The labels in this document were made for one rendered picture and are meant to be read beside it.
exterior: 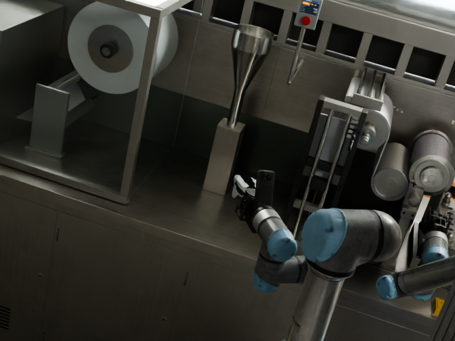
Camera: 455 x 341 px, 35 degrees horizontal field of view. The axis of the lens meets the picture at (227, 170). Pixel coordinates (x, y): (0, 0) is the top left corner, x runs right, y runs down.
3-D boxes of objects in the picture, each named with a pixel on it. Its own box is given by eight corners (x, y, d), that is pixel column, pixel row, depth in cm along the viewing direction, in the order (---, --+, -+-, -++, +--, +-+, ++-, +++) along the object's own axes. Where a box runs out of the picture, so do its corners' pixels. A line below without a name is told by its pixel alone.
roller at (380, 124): (340, 143, 247) (353, 105, 241) (348, 119, 269) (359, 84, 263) (380, 155, 245) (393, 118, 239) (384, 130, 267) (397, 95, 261)
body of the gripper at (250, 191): (232, 209, 209) (246, 232, 199) (243, 184, 205) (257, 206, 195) (256, 213, 212) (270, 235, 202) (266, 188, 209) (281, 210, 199)
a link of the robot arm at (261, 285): (293, 294, 197) (303, 262, 192) (255, 296, 193) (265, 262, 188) (282, 277, 203) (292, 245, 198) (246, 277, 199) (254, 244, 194)
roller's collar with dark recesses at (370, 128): (353, 142, 239) (359, 125, 237) (355, 136, 245) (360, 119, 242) (372, 148, 238) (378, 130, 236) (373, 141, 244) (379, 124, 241)
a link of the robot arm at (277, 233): (267, 266, 186) (275, 238, 183) (253, 241, 195) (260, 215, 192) (294, 265, 189) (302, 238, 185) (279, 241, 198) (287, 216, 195)
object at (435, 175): (439, 191, 242) (417, 185, 243) (439, 188, 243) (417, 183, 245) (446, 171, 238) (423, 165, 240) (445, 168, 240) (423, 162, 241)
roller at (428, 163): (409, 186, 245) (420, 156, 240) (411, 158, 268) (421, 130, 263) (442, 196, 244) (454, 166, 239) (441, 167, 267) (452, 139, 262)
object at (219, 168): (193, 189, 272) (226, 46, 247) (204, 175, 284) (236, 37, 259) (229, 201, 270) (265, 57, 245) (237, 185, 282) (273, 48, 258)
